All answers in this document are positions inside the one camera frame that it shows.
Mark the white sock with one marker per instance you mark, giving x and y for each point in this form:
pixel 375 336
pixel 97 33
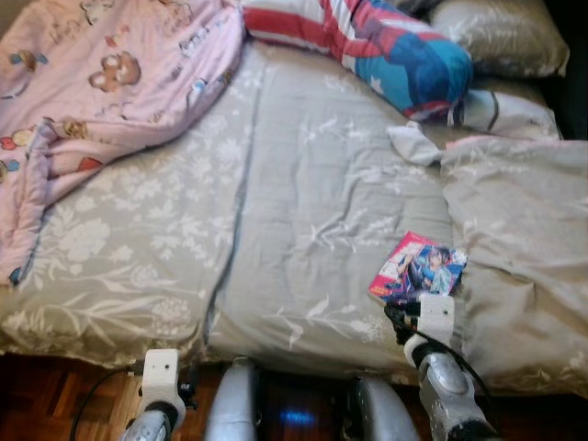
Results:
pixel 415 144

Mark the colourful comic book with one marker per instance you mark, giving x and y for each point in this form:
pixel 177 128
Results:
pixel 418 266

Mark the large grey floral pillow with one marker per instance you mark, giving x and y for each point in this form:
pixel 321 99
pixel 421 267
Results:
pixel 528 248

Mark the small white striped pillow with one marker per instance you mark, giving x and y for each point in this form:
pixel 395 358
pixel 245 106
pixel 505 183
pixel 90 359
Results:
pixel 510 112

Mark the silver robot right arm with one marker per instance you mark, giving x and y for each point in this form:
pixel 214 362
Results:
pixel 450 390

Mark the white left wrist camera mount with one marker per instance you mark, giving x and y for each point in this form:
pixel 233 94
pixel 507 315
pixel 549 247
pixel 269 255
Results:
pixel 161 377

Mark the bed with grey floral sheet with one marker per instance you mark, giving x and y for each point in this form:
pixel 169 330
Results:
pixel 303 202

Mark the beige grey satin pillow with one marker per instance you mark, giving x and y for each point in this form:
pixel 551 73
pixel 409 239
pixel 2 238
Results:
pixel 501 37

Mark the silver robot right leg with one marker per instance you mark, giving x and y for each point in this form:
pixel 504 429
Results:
pixel 381 413

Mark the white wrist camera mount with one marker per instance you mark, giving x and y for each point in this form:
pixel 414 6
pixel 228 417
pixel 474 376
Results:
pixel 161 377
pixel 437 317

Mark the red white blue bolster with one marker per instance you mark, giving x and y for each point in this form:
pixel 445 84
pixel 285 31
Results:
pixel 395 55

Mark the pink cartoon print blanket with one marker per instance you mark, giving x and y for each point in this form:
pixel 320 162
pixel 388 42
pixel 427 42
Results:
pixel 101 101

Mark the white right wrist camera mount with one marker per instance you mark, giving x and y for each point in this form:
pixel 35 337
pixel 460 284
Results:
pixel 437 317

